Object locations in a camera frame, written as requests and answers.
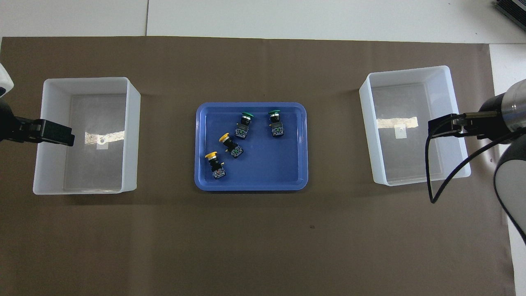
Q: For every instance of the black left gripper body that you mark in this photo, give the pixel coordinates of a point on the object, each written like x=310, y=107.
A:
x=8, y=123

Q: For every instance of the yellow push button switch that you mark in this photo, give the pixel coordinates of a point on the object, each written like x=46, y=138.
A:
x=232, y=147
x=215, y=166

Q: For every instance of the grey ribbed device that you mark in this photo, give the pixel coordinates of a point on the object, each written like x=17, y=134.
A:
x=513, y=8

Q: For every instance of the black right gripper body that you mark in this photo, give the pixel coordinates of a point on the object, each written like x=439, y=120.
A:
x=491, y=119

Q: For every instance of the brown table mat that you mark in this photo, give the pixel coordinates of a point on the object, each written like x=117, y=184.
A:
x=263, y=246

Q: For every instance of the small white paper label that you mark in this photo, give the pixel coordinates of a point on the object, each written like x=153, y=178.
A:
x=400, y=131

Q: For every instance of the translucent white plastic box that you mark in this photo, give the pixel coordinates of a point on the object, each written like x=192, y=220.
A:
x=411, y=164
x=94, y=172

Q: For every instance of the blue plastic tray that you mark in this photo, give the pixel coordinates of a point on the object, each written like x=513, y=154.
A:
x=271, y=164

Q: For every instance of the green push button switch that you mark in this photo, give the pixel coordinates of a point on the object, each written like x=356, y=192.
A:
x=276, y=127
x=242, y=129

